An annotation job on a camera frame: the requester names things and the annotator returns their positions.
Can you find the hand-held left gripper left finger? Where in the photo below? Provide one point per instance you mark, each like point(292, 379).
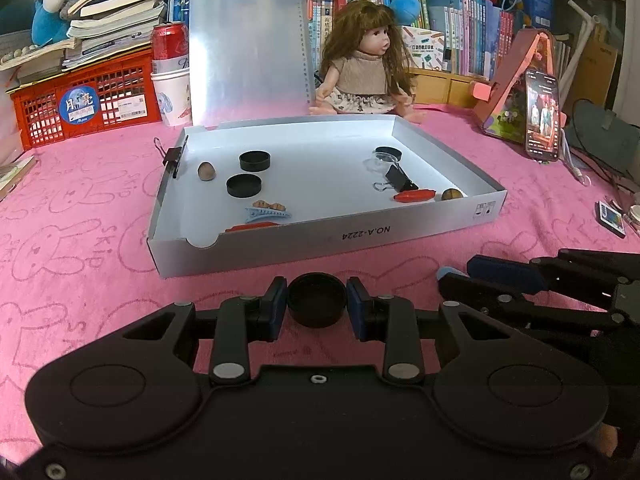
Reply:
point(277, 310)

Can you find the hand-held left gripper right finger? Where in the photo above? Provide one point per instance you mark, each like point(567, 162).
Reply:
point(356, 310)

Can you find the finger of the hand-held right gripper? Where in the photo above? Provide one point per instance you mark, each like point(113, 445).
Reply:
point(505, 270)
point(475, 290)

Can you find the blue hair clip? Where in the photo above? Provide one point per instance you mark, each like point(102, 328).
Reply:
point(442, 274)
point(265, 214)

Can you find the black round cap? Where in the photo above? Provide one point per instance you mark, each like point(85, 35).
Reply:
point(316, 300)
point(387, 152)
point(255, 161)
point(243, 186)

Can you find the red-orange plastic piece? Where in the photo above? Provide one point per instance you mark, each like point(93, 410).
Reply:
point(414, 196)
point(250, 228)

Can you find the brown oval nut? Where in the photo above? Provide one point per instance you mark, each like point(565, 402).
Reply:
point(206, 171)
point(451, 194)

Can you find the brown hair clip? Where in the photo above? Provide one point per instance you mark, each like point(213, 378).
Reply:
point(272, 206)

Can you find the grey file box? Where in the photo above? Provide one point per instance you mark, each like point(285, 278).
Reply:
point(310, 180)

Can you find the black binder clip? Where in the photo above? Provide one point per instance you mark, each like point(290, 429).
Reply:
point(400, 177)
point(172, 156)

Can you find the small colourful card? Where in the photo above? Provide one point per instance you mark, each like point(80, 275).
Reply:
point(612, 219)

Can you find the smartphone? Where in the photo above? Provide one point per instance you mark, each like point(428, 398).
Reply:
point(542, 115)

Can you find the dark grey bag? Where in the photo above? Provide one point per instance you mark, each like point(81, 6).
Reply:
point(605, 140)

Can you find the pink phone stand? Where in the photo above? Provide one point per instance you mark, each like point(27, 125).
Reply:
point(505, 100)

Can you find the wooden shelf box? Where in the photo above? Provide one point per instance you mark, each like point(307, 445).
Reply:
point(450, 87)

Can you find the pink printed towel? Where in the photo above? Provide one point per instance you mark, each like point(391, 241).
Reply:
point(75, 260)

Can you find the white paper cup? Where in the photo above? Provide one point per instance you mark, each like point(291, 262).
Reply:
point(172, 95)

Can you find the long-haired doll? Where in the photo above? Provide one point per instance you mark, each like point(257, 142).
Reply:
point(365, 70)

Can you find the row of shelved books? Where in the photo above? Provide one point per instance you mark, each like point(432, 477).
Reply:
point(465, 30)

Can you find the white plastic pipe rack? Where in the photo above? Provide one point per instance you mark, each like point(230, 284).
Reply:
point(582, 12)

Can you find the red soda can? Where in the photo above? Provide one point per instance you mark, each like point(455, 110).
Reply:
point(170, 42)

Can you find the open book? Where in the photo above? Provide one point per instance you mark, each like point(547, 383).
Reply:
point(15, 172)

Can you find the red plastic crate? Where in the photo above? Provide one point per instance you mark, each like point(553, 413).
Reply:
point(40, 120)

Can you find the stack of worn books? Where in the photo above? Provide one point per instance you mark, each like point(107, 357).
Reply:
point(110, 10)

